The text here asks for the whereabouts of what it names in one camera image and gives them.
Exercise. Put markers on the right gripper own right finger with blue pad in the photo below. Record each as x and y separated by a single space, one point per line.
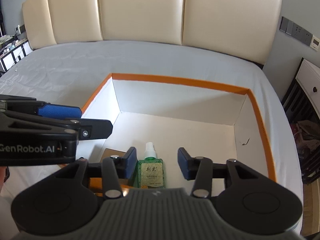
202 171

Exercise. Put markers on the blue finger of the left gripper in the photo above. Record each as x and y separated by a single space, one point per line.
53 111

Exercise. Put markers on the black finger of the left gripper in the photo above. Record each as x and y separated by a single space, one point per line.
93 129

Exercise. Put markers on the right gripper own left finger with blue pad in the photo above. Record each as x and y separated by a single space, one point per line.
111 170

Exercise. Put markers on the green spray bottle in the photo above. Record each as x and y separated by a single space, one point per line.
150 170

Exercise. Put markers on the light grey bed sheet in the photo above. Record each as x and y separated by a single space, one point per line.
57 202

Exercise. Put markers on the orange cardboard box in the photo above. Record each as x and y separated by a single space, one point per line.
208 119

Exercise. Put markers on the left side shelf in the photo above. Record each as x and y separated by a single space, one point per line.
13 49

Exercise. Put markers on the white black bedside table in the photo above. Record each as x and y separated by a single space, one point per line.
301 106

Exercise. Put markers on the cream leather headboard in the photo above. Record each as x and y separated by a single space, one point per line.
241 28

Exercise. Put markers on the white thermostat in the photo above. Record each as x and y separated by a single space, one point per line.
315 42

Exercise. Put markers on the grey wall switch panel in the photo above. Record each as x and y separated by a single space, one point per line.
295 31

